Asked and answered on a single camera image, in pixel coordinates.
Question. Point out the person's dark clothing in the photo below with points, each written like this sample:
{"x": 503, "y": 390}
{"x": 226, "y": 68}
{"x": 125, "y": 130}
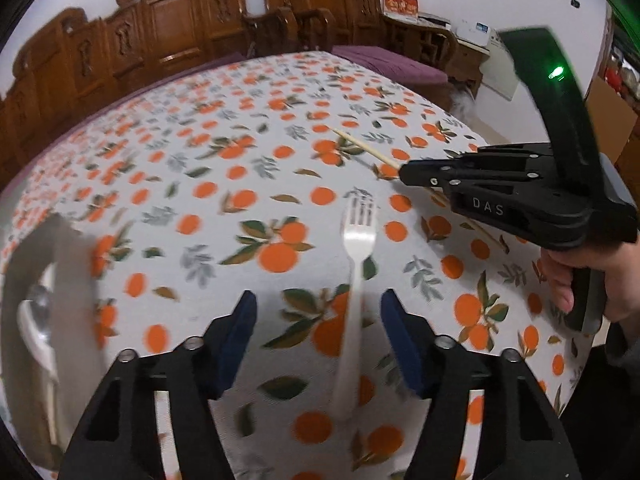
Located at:
{"x": 610, "y": 425}

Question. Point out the white electrical box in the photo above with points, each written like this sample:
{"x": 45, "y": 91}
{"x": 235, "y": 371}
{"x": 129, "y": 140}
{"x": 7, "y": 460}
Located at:
{"x": 500, "y": 65}

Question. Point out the metal spoon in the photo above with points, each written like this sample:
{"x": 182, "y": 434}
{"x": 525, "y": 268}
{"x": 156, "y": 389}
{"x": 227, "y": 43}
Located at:
{"x": 42, "y": 305}

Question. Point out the white and blue box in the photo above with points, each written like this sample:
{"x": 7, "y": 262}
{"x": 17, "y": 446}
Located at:
{"x": 475, "y": 32}

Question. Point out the brown cardboard box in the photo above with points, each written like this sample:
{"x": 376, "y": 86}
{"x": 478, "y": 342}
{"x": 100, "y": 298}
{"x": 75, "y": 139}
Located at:
{"x": 612, "y": 120}

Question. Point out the white plastic bag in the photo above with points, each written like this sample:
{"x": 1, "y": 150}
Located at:
{"x": 462, "y": 100}

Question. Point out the grey metal tray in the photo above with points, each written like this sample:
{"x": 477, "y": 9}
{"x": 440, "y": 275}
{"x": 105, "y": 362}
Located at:
{"x": 65, "y": 245}

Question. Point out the person's right hand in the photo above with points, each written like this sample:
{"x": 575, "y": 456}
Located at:
{"x": 560, "y": 280}

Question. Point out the white plastic fork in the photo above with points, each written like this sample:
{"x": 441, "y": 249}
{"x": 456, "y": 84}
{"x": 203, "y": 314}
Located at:
{"x": 357, "y": 240}

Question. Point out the stack of papers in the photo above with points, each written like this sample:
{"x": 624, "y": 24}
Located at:
{"x": 435, "y": 21}

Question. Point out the red desk calendar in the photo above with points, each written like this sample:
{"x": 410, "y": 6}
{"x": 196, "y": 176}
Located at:
{"x": 401, "y": 5}

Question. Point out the carved wooden sofa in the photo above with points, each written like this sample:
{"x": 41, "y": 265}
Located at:
{"x": 125, "y": 35}

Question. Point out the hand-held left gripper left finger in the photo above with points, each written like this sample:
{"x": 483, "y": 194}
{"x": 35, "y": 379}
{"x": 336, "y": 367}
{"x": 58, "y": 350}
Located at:
{"x": 235, "y": 340}

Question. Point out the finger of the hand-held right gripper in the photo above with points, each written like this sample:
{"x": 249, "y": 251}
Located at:
{"x": 515, "y": 155}
{"x": 450, "y": 175}

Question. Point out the orange print tablecloth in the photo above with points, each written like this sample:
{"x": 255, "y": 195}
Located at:
{"x": 210, "y": 160}

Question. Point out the wooden side table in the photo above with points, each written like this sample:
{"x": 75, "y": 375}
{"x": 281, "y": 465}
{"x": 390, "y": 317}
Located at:
{"x": 435, "y": 45}

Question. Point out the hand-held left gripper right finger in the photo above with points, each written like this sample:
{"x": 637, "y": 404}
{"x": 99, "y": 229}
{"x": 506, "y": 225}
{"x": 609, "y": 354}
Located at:
{"x": 402, "y": 345}

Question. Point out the carved wooden armchair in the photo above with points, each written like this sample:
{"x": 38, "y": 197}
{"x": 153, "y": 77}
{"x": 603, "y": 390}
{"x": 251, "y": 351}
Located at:
{"x": 320, "y": 5}

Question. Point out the purple armchair cushion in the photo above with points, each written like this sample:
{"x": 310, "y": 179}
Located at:
{"x": 390, "y": 65}

